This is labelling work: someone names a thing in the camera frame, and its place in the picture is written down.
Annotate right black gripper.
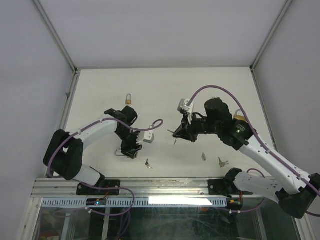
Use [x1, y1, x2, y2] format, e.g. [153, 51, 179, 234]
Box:
[173, 111, 221, 143]

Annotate purple cable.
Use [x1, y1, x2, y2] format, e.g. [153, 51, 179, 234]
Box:
[46, 118, 165, 216]
[189, 85, 320, 218]

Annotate small brass padlock left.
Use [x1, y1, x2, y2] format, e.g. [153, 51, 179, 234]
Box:
[125, 93, 132, 105]

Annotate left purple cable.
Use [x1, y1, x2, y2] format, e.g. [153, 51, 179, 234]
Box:
[46, 118, 165, 216]

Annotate slotted grey cable duct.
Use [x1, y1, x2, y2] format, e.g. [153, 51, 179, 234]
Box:
[42, 196, 227, 209]

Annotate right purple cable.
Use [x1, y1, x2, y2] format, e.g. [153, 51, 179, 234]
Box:
[189, 85, 320, 218]

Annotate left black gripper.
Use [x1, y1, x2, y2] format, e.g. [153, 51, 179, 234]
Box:
[115, 126, 143, 158]

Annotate aluminium front rail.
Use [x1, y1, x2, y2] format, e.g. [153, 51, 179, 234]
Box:
[31, 177, 225, 198]

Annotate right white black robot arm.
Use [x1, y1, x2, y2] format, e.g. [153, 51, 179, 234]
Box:
[173, 98, 320, 219]

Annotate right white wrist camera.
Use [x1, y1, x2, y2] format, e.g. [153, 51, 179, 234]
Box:
[177, 98, 194, 124]

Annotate silver key set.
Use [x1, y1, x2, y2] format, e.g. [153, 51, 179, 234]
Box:
[201, 152, 207, 161]
[145, 159, 153, 169]
[218, 157, 229, 168]
[167, 129, 178, 145]

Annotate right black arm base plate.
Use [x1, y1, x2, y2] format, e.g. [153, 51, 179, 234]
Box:
[207, 179, 241, 198]

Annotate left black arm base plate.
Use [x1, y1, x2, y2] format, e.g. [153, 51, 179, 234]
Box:
[76, 179, 121, 196]

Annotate large brass padlock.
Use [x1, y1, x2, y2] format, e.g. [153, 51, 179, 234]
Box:
[114, 148, 126, 157]
[233, 109, 247, 122]

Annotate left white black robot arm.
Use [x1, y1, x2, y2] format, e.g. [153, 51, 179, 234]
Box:
[43, 106, 142, 195]

